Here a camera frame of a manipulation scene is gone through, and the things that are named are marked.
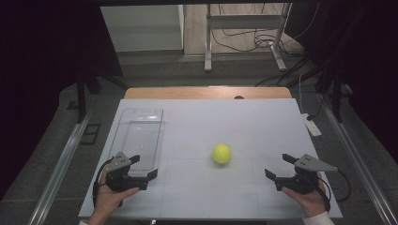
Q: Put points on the clear plastic container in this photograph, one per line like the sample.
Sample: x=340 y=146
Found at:
x=140 y=134

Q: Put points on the yellow tennis ball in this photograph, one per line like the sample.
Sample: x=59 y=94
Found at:
x=221 y=153

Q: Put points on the dark curtain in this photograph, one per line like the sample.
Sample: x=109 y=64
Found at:
x=363 y=62
x=37 y=78

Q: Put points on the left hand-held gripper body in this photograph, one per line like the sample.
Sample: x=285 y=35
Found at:
x=120 y=179

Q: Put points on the black metal stand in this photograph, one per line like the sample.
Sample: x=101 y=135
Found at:
x=336 y=93
x=82 y=93

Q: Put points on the wooden table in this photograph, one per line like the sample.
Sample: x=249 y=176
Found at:
x=187 y=93

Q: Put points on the grey metal desk frame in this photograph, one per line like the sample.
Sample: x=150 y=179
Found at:
x=244 y=22

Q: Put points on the person's right hand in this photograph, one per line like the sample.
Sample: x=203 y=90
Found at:
x=311 y=203

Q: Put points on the black floor frame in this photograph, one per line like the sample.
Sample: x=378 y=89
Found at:
x=90 y=133

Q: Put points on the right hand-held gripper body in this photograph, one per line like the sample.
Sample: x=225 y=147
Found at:
x=302 y=182

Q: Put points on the white power strip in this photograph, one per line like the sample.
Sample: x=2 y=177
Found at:
x=312 y=126

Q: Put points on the aluminium rail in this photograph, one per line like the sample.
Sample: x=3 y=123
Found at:
x=359 y=162
x=59 y=168

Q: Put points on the person's left hand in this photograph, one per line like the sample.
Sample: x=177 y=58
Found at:
x=106 y=200

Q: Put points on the dark round table grommet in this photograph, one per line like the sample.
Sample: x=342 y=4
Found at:
x=239 y=97

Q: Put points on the white table board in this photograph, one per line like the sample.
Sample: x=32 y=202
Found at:
x=219 y=125

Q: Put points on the white cabinet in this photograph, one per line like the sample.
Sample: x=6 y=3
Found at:
x=144 y=28

